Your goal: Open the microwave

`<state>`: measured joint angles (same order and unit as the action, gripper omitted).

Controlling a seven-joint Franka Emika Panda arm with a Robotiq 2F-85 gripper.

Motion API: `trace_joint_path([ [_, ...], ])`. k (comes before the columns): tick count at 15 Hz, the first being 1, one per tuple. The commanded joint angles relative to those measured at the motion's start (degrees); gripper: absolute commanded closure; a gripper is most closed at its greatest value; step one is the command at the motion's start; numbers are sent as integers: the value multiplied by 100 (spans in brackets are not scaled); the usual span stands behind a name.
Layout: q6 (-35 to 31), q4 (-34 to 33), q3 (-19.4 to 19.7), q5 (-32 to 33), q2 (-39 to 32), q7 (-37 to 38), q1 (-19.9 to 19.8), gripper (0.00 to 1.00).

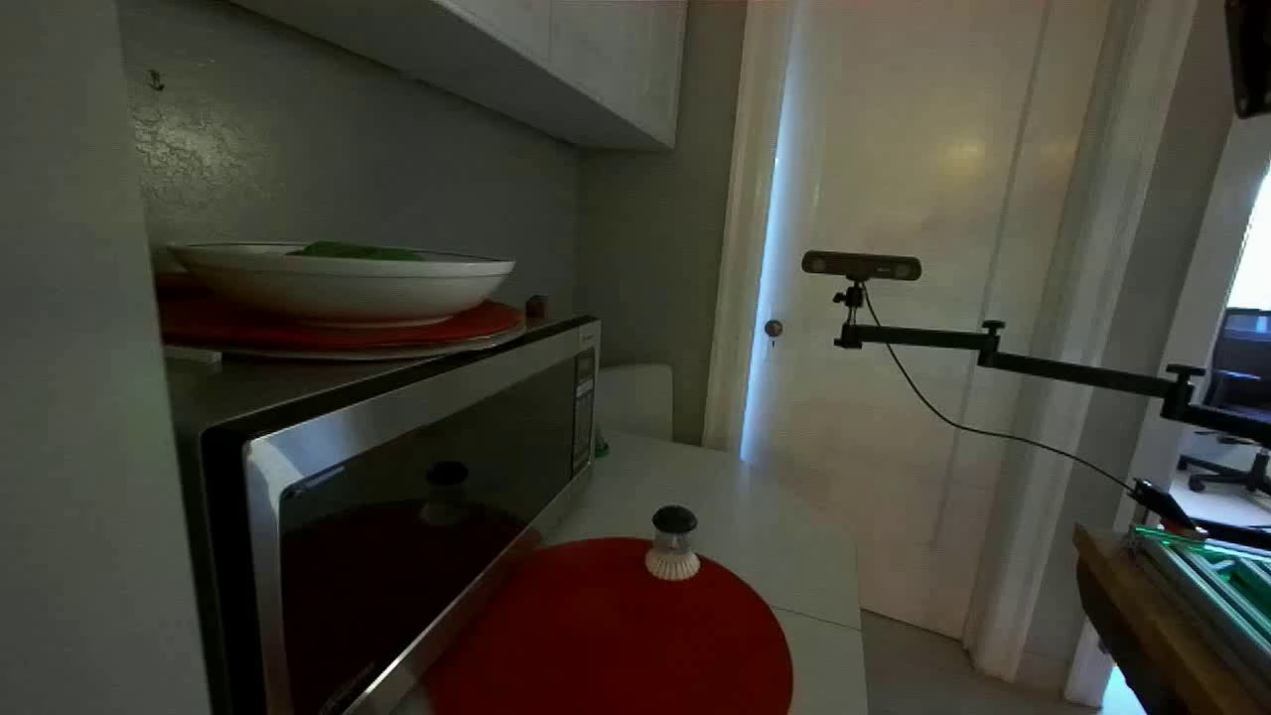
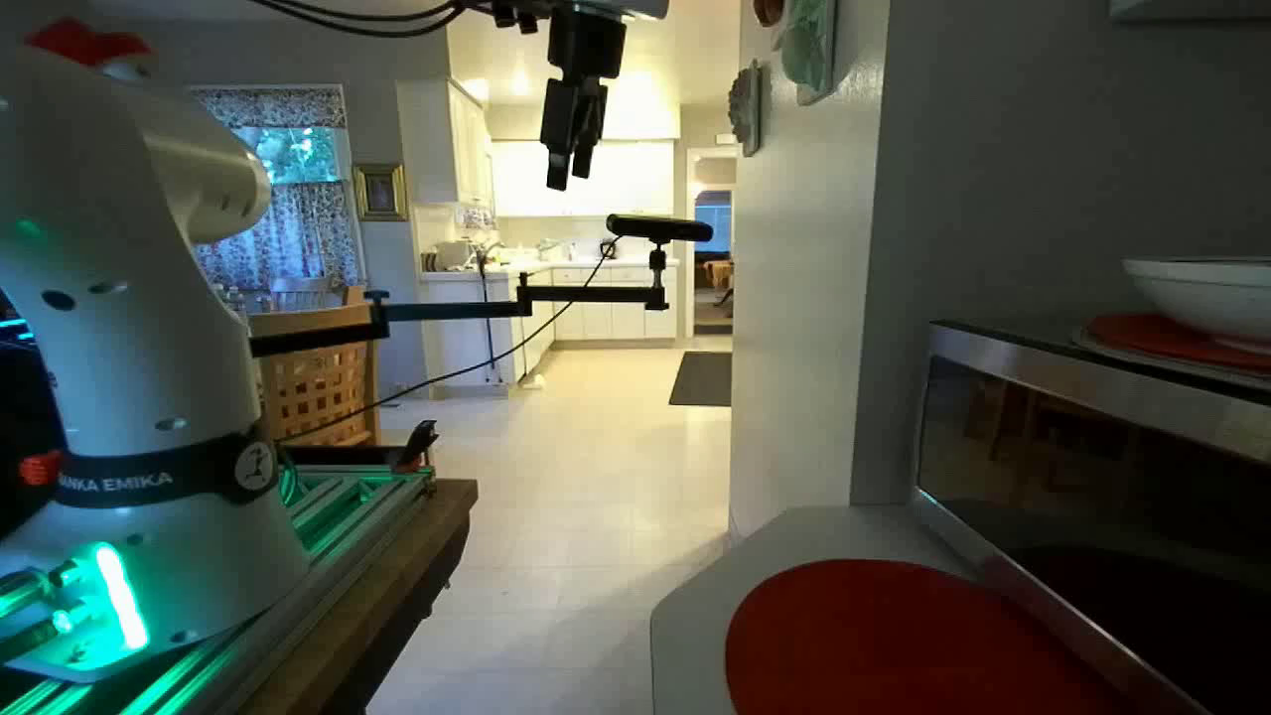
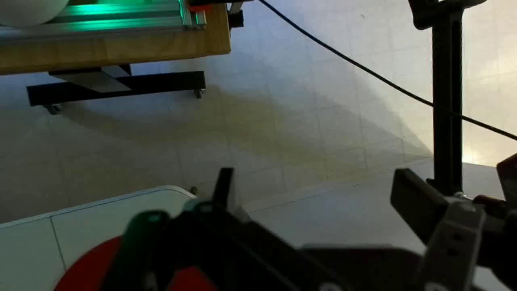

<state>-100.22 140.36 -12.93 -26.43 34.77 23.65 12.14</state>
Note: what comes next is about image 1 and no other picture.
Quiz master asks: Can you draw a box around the red placemat on microwave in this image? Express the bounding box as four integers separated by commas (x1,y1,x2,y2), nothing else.
157,294,524,359

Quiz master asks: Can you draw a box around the white bowl on microwave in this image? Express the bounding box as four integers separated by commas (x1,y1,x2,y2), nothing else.
172,244,513,325

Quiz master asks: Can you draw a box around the red round placemat on counter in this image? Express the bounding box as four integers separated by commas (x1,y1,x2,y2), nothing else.
426,537,795,715

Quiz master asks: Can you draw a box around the white upper cabinet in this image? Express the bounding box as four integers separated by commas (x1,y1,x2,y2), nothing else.
235,0,688,151

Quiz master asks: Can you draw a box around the green item in bowl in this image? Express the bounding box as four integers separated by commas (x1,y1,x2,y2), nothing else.
291,244,426,261

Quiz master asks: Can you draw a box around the white door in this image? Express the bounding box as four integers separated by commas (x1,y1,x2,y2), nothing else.
741,0,1116,636

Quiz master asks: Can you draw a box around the black office chair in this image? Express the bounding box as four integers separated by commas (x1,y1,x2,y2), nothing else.
1178,306,1271,493

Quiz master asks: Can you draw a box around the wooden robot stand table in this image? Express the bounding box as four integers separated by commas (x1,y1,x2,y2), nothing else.
1072,534,1271,715

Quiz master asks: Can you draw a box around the black camera on boom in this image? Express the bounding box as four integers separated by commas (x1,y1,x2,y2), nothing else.
801,249,922,284

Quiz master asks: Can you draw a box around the black camera cable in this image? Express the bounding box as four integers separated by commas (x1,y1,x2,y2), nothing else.
861,290,1145,498

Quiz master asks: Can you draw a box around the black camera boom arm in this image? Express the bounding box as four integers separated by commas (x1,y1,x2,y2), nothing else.
836,284,1271,444

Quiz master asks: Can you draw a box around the green lit aluminium base frame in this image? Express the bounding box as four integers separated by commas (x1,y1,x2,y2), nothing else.
1129,526,1271,656

